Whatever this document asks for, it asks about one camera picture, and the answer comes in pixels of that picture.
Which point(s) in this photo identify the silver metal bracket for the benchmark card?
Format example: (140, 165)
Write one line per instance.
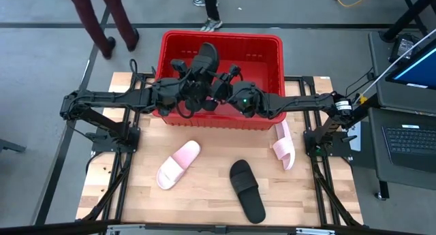
(124, 228)
(315, 231)

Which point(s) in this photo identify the black crossbeam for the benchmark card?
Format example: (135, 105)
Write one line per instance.
(51, 228)

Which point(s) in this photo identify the black power adapter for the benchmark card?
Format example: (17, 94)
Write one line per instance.
(403, 46)

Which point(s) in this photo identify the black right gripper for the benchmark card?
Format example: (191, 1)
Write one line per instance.
(224, 92)

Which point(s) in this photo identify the person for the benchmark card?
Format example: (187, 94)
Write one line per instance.
(102, 20)
(211, 10)

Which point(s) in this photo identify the dark grey computer cart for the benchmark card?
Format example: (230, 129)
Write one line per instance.
(388, 92)

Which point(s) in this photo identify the white paper sheet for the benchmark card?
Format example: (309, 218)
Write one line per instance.
(356, 139)

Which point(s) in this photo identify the black slide sandal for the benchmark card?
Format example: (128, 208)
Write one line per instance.
(248, 197)
(209, 52)

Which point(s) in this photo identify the pink slide sandal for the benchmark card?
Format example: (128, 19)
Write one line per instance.
(170, 175)
(287, 150)

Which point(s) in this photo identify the black laptop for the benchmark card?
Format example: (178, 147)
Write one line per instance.
(412, 143)

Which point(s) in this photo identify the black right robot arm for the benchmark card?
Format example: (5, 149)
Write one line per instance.
(299, 100)

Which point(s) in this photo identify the black computer monitor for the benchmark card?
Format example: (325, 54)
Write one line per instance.
(420, 71)

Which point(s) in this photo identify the black stand pole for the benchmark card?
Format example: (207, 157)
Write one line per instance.
(405, 18)

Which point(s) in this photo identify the grey furniture foot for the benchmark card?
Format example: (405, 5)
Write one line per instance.
(12, 146)

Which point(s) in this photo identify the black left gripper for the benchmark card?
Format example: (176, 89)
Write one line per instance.
(194, 90)

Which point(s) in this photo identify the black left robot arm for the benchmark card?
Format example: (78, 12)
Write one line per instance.
(112, 97)

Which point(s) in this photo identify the red plastic bin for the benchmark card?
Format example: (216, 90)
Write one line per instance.
(262, 58)

